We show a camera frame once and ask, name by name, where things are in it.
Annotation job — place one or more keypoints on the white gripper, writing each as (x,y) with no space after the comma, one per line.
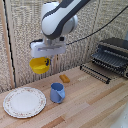
(47,48)

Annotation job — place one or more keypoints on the white patterned plate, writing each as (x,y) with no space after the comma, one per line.
(24,102)

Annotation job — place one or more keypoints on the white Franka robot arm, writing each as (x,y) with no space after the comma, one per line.
(60,20)

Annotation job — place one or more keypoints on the orange sponge block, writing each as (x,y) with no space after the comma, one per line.
(64,78)

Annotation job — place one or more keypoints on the yellow bowl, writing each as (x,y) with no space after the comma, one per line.
(39,65)

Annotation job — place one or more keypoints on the blue pitcher cup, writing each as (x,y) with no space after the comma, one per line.
(57,93)

